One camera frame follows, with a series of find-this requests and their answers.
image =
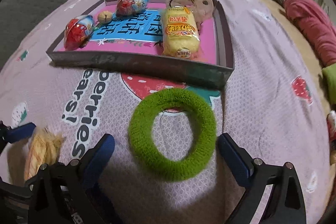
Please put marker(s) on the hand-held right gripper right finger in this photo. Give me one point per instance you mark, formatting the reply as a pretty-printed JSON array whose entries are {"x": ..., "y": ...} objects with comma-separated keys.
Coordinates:
[{"x": 232, "y": 158}]

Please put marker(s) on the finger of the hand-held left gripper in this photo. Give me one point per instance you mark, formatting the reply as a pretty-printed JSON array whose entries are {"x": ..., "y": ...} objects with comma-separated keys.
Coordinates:
[
  {"x": 21, "y": 132},
  {"x": 14, "y": 188}
]

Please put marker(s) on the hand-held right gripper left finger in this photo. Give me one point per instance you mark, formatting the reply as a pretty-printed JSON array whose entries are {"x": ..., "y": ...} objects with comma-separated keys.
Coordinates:
[{"x": 101, "y": 155}]

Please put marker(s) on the orange cake packet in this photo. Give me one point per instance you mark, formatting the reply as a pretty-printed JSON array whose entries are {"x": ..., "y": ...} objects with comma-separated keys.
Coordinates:
[{"x": 42, "y": 150}]

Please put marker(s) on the green fuzzy scrunchie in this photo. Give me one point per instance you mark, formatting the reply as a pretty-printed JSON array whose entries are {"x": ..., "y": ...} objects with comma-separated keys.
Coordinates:
[{"x": 140, "y": 134}]

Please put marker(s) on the shallow dark grey box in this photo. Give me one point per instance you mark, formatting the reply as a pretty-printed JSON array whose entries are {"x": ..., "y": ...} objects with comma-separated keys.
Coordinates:
[{"x": 131, "y": 64}]

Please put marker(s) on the red snack packet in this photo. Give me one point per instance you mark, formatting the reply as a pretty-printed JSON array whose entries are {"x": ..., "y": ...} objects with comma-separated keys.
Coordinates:
[{"x": 76, "y": 35}]

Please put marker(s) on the yellow cake packet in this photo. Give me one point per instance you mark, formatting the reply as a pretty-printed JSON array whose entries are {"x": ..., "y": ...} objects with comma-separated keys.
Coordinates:
[{"x": 178, "y": 35}]

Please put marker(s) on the walnut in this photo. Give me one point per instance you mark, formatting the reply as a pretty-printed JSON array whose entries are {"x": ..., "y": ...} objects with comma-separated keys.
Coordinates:
[{"x": 105, "y": 17}]

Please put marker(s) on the red egg toy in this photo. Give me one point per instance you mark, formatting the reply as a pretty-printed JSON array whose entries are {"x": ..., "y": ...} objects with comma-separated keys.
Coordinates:
[{"x": 128, "y": 5}]

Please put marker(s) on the beige fabric scrunchie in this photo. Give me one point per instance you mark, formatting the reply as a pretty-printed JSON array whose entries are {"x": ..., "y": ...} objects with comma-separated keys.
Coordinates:
[{"x": 202, "y": 6}]

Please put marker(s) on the pink strawberry printed blanket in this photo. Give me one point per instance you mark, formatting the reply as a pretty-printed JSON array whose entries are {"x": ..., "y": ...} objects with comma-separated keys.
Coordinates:
[{"x": 262, "y": 108}]

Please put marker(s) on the small plush toy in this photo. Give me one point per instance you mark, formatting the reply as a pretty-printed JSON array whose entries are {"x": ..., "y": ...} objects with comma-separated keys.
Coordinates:
[{"x": 332, "y": 123}]

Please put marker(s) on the pink book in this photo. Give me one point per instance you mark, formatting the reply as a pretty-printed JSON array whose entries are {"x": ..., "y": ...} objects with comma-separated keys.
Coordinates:
[{"x": 207, "y": 37}]

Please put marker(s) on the green blanket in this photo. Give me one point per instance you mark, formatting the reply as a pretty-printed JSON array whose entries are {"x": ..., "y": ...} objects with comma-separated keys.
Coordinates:
[{"x": 330, "y": 75}]

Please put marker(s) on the pink duvet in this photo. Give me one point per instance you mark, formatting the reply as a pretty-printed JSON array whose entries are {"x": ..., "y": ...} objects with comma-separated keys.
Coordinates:
[{"x": 312, "y": 24}]

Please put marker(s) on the dark brown cloth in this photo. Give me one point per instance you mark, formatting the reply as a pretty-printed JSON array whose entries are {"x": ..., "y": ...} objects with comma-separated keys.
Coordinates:
[{"x": 276, "y": 0}]

